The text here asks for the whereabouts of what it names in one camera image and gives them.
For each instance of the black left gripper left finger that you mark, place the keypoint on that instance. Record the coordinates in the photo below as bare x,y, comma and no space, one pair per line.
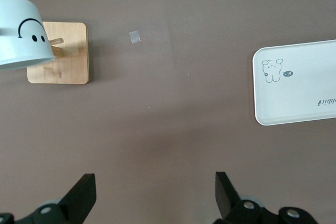
76,200

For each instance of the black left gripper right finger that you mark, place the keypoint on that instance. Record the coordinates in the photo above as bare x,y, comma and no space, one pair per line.
228,203

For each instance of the white smiley face mug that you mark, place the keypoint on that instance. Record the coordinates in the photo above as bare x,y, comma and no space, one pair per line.
23,40

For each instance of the white rabbit print tray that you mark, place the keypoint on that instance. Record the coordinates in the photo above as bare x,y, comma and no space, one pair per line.
296,90

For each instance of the wooden mug stand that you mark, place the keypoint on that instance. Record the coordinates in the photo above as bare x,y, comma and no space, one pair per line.
71,64

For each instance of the small clear tape piece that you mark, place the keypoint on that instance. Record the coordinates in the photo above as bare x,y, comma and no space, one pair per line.
135,37

